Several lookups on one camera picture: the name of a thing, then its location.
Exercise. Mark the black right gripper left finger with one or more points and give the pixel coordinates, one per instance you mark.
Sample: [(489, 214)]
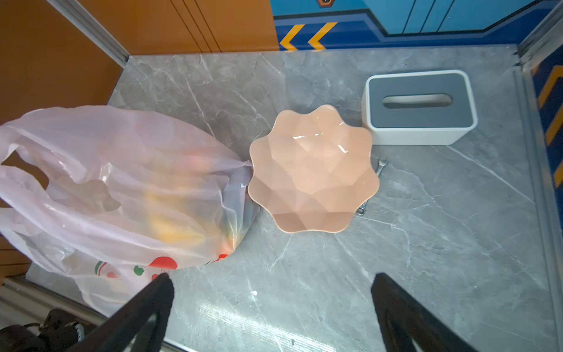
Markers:
[(140, 325)]

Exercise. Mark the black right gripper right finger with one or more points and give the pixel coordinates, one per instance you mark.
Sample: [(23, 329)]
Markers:
[(406, 325)]

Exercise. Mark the pink plastic bag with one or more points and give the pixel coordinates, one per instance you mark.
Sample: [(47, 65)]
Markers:
[(130, 195)]

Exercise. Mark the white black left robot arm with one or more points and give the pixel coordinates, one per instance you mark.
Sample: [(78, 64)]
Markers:
[(60, 331)]

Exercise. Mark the beige fruit plate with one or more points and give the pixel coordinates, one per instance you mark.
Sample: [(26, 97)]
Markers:
[(313, 171)]

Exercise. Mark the white grey tissue box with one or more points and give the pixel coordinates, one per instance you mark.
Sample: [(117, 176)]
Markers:
[(419, 108)]

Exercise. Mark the aluminium corner post right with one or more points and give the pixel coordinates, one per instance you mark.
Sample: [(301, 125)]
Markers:
[(544, 39)]

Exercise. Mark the aluminium corner post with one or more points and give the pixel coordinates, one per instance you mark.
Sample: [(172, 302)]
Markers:
[(544, 39), (76, 14)]

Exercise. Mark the aluminium corner post left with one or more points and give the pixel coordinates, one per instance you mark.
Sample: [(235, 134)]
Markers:
[(76, 14)]

